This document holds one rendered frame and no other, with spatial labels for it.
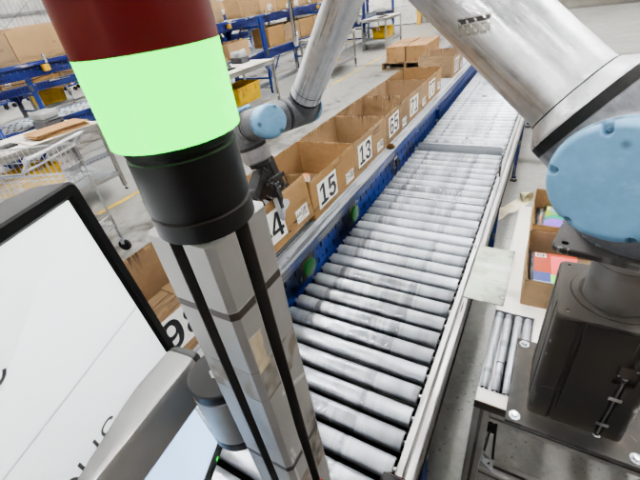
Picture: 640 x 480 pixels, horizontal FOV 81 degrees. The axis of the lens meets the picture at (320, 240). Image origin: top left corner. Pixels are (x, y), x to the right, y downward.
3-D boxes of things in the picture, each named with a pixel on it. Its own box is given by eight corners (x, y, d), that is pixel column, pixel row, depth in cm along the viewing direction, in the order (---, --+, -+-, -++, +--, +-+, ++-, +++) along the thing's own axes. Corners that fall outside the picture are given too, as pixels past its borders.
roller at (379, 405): (415, 435, 91) (415, 425, 88) (249, 366, 115) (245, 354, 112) (421, 417, 94) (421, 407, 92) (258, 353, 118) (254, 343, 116)
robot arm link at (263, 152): (254, 150, 111) (232, 155, 117) (261, 165, 114) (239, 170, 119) (271, 139, 118) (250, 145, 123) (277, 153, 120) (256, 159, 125)
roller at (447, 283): (460, 297, 127) (462, 287, 124) (327, 266, 151) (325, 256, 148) (463, 289, 130) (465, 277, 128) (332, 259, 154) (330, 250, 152)
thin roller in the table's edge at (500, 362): (499, 391, 92) (513, 314, 111) (490, 388, 93) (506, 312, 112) (498, 395, 93) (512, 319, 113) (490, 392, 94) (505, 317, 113)
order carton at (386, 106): (386, 148, 200) (385, 116, 191) (337, 145, 214) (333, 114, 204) (409, 124, 228) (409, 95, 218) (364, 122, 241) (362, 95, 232)
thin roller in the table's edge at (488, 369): (488, 388, 93) (504, 312, 113) (480, 385, 94) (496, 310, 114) (487, 392, 94) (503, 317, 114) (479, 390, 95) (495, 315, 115)
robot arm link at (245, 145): (230, 111, 106) (216, 116, 114) (249, 152, 111) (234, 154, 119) (256, 100, 110) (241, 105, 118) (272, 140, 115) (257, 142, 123)
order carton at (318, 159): (315, 221, 146) (309, 182, 137) (256, 211, 160) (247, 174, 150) (356, 178, 173) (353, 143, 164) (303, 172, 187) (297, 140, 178)
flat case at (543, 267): (575, 260, 123) (577, 256, 122) (581, 298, 109) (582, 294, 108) (530, 253, 128) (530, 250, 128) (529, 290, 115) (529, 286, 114)
